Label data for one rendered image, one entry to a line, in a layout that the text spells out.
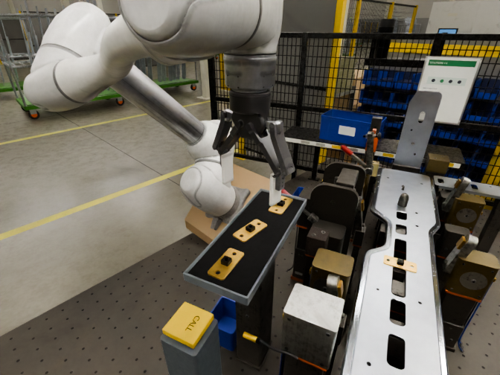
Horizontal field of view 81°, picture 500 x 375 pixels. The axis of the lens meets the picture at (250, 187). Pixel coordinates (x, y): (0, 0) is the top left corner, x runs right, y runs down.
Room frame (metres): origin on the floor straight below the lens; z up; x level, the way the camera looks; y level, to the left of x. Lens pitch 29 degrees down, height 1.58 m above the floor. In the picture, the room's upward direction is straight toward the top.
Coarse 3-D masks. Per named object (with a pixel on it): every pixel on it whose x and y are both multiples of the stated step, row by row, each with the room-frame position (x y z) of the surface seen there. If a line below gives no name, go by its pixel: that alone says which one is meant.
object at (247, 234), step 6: (252, 222) 0.57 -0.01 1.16; (258, 222) 0.57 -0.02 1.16; (246, 228) 0.54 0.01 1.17; (252, 228) 0.54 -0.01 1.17; (258, 228) 0.55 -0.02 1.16; (234, 234) 0.52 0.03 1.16; (240, 234) 0.52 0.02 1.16; (246, 234) 0.52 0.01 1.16; (252, 234) 0.52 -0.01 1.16; (240, 240) 0.51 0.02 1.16; (246, 240) 0.50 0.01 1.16
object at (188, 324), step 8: (184, 304) 0.34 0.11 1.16; (176, 312) 0.32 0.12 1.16; (184, 312) 0.32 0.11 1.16; (192, 312) 0.32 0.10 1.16; (200, 312) 0.32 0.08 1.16; (208, 312) 0.32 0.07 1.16; (176, 320) 0.31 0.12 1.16; (184, 320) 0.31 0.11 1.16; (192, 320) 0.31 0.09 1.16; (200, 320) 0.31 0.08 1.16; (208, 320) 0.31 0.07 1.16; (168, 328) 0.29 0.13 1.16; (176, 328) 0.29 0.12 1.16; (184, 328) 0.29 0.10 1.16; (192, 328) 0.29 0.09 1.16; (200, 328) 0.29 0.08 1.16; (176, 336) 0.28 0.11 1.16; (184, 336) 0.28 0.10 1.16; (192, 336) 0.28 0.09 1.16; (200, 336) 0.28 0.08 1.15; (192, 344) 0.27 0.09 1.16
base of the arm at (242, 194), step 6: (240, 192) 1.11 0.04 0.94; (246, 192) 1.10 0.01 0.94; (240, 198) 1.08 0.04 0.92; (246, 198) 1.09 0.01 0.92; (234, 204) 1.04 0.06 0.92; (240, 204) 1.07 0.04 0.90; (234, 210) 1.04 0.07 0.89; (210, 216) 1.09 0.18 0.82; (222, 216) 1.03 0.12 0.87; (228, 216) 1.03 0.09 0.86; (234, 216) 1.03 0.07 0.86; (216, 222) 1.03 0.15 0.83; (228, 222) 1.02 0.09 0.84; (216, 228) 1.03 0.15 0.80
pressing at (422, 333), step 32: (384, 192) 1.00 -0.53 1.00; (416, 192) 1.00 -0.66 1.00; (416, 224) 0.79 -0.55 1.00; (416, 256) 0.63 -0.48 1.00; (384, 288) 0.52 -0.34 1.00; (416, 288) 0.52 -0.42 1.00; (352, 320) 0.42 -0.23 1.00; (384, 320) 0.42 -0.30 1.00; (416, 320) 0.42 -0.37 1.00; (352, 352) 0.35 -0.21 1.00; (384, 352) 0.35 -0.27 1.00; (416, 352) 0.35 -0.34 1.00
